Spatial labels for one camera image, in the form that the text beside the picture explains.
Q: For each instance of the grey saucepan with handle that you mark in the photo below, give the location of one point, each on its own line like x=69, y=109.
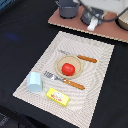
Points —
x=90, y=14

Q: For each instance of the round wooden plate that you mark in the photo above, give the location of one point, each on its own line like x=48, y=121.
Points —
x=75, y=61

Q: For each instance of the tall grey pot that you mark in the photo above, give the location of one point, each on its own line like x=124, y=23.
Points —
x=67, y=8

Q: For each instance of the light blue cup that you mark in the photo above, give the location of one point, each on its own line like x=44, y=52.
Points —
x=34, y=83

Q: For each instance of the brown stove board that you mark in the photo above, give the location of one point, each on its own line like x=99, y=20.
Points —
x=108, y=30

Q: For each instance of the fork with wooden handle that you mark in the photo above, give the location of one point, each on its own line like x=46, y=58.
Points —
x=54, y=77

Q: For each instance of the white salt shaker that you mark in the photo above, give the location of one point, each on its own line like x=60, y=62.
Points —
x=93, y=24

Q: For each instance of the red tomato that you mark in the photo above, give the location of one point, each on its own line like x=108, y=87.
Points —
x=68, y=69

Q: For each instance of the yellow butter box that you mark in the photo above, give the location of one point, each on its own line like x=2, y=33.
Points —
x=58, y=97

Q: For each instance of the cream bowl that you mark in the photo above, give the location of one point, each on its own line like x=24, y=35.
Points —
x=123, y=21

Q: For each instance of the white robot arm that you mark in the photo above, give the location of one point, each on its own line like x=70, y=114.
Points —
x=115, y=6

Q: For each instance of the knife with wooden handle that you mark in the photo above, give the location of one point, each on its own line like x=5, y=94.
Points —
x=80, y=56

